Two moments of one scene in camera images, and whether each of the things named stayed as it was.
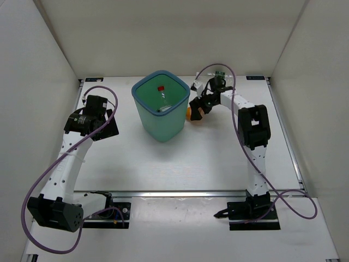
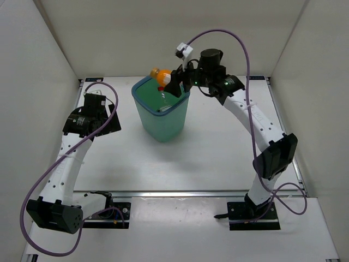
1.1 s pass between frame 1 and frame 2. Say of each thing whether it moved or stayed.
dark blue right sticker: stayed
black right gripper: moved
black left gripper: stayed
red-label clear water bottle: stayed
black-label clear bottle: stayed
